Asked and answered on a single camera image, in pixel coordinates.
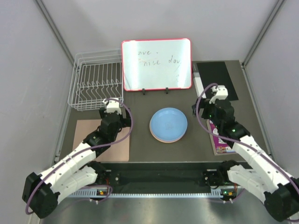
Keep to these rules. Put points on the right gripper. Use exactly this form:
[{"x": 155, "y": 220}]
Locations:
[{"x": 203, "y": 103}]

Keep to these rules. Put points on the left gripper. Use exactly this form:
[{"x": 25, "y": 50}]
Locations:
[{"x": 125, "y": 122}]

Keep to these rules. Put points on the blue plate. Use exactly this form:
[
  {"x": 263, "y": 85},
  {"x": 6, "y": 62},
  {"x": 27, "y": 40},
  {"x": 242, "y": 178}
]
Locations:
[{"x": 169, "y": 118}]

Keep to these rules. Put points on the pink plate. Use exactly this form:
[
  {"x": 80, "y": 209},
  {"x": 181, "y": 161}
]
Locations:
[{"x": 167, "y": 135}]

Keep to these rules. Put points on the orange plate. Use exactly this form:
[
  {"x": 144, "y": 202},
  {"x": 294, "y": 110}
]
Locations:
[{"x": 166, "y": 141}]

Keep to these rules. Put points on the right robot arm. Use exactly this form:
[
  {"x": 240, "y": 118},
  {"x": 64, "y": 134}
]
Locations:
[{"x": 274, "y": 187}]

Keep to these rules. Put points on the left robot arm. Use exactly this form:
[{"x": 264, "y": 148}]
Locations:
[{"x": 43, "y": 192}]

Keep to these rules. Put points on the black whiteboard stand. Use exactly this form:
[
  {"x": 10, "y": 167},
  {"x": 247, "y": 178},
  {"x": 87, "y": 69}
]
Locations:
[{"x": 165, "y": 90}]

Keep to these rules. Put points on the black notebook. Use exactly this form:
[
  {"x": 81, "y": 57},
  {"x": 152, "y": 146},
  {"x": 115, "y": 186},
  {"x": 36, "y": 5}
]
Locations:
[{"x": 216, "y": 72}]

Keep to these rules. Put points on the purple book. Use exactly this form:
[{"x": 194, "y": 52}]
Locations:
[{"x": 218, "y": 145}]

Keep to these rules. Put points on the red framed whiteboard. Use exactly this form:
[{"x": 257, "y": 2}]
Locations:
[{"x": 156, "y": 64}]

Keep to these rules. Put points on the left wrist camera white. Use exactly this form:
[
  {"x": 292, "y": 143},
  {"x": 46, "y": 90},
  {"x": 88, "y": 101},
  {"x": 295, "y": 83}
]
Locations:
[{"x": 112, "y": 105}]

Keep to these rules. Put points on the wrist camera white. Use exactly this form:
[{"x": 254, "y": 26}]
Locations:
[
  {"x": 220, "y": 93},
  {"x": 112, "y": 105}
]

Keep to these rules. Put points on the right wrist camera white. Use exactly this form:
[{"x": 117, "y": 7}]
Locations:
[{"x": 220, "y": 93}]

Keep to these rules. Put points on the white wire dish rack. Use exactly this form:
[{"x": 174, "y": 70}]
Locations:
[{"x": 95, "y": 76}]

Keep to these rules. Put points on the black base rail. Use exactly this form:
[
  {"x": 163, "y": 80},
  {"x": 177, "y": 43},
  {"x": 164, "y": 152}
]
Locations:
[{"x": 200, "y": 173}]

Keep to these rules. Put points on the grey cable duct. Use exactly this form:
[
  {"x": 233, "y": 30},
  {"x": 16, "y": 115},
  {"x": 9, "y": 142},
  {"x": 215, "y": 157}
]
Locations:
[{"x": 95, "y": 193}]

